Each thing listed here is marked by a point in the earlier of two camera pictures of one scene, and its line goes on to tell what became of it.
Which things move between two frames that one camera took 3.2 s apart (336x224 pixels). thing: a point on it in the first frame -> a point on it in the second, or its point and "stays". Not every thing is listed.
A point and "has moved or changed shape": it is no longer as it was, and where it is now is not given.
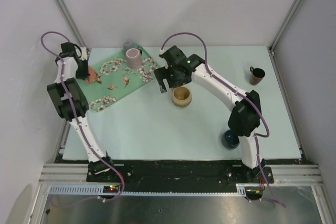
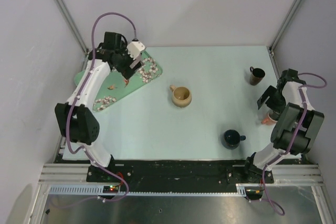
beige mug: [181, 96] stays
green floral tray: [116, 80] stays
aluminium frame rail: [64, 173] stays
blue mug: [229, 140] stays
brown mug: [256, 75] stays
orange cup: [93, 76] has moved or changed shape
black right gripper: [162, 73] -> [270, 91]
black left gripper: [84, 75] -> [126, 71]
